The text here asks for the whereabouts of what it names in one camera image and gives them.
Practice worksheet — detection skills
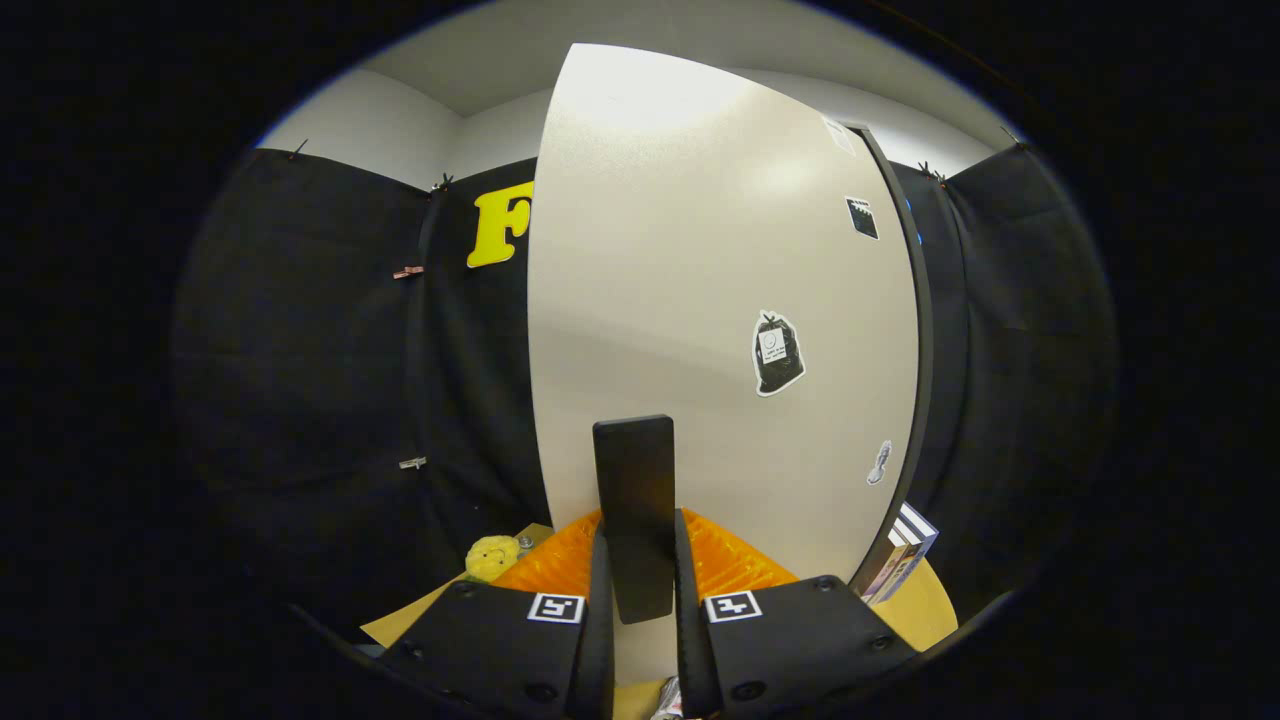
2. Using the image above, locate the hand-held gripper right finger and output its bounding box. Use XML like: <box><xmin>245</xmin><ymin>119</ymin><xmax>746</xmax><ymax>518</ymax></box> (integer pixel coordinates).
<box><xmin>672</xmin><ymin>508</ymin><xmax>919</xmax><ymax>720</ymax></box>

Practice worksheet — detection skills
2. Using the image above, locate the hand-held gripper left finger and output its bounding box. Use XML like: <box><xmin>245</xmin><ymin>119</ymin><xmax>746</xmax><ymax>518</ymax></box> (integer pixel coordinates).
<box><xmin>375</xmin><ymin>510</ymin><xmax>616</xmax><ymax>720</ymax></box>

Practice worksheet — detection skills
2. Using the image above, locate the black door handle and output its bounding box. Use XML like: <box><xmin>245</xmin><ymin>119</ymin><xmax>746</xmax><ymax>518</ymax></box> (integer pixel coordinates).
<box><xmin>592</xmin><ymin>415</ymin><xmax>677</xmax><ymax>625</ymax></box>

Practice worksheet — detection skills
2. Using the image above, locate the yellow pineapple plush toy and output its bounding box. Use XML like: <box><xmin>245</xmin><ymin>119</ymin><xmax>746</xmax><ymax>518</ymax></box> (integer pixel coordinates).
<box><xmin>464</xmin><ymin>535</ymin><xmax>526</xmax><ymax>584</ymax></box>

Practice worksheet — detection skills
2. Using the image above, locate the white book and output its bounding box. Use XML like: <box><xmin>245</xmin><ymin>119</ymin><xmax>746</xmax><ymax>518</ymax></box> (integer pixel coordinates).
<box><xmin>893</xmin><ymin>502</ymin><xmax>940</xmax><ymax>566</ymax></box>

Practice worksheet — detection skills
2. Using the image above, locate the black backdrop cloth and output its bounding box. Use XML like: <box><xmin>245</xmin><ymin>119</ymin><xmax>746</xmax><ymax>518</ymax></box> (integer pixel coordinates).
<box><xmin>172</xmin><ymin>140</ymin><xmax>1117</xmax><ymax>641</ymax></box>

